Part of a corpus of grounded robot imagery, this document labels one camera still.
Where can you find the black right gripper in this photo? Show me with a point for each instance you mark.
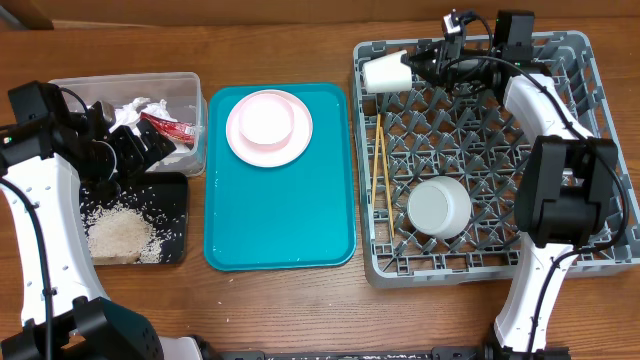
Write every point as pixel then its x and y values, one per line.
pixel 442 59

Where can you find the grey bowl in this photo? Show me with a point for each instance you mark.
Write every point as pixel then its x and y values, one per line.
pixel 439 207

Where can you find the pink small bowl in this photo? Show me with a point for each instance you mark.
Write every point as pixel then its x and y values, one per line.
pixel 266 119

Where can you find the white napkin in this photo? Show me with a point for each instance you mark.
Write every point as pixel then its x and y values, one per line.
pixel 129 114

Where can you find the clear plastic bin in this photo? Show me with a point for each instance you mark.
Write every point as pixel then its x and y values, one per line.
pixel 179 92

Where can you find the red sauce packet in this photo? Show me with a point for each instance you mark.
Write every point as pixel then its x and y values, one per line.
pixel 178 131

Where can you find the teal plastic tray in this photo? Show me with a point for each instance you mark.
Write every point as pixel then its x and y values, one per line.
pixel 298 215

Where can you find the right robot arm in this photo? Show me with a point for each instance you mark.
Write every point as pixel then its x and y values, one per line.
pixel 565 191

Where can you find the black tray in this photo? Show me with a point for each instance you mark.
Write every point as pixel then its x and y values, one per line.
pixel 173 192

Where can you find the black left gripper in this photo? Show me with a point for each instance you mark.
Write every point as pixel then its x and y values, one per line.
pixel 136 160

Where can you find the pink plate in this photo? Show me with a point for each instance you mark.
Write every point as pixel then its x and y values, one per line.
pixel 271 156

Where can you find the cooked white rice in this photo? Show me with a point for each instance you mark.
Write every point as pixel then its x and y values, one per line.
pixel 129 228

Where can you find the grey dishwasher rack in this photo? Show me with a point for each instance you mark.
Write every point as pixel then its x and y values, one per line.
pixel 476 142

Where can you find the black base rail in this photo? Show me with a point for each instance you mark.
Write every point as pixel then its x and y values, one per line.
pixel 350 356

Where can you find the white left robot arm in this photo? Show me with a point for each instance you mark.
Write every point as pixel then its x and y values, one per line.
pixel 45 158

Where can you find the white cup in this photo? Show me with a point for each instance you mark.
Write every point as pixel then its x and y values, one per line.
pixel 386 74

